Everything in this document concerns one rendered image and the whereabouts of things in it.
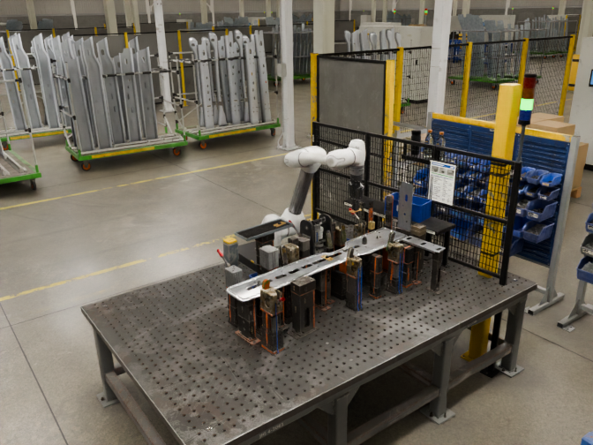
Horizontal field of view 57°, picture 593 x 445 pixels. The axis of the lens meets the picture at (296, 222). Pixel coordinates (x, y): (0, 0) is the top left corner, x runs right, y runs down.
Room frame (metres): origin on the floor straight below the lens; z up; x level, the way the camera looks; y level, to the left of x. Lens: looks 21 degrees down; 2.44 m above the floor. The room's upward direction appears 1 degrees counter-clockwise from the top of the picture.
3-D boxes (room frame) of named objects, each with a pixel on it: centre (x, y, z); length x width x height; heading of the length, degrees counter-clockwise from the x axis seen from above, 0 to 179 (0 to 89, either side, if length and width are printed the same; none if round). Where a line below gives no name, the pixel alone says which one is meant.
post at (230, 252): (3.04, 0.40, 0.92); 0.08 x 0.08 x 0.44; 40
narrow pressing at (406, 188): (3.57, -0.75, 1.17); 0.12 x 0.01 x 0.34; 40
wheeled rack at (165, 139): (9.65, 3.01, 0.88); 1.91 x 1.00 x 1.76; 123
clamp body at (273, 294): (2.58, 0.14, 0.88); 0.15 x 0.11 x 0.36; 40
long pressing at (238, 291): (3.09, -0.18, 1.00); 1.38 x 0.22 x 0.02; 130
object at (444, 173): (3.69, -1.03, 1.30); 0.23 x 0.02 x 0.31; 40
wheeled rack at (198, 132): (11.12, 1.36, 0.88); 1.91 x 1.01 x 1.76; 128
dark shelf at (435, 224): (3.84, -0.74, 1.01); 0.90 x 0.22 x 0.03; 40
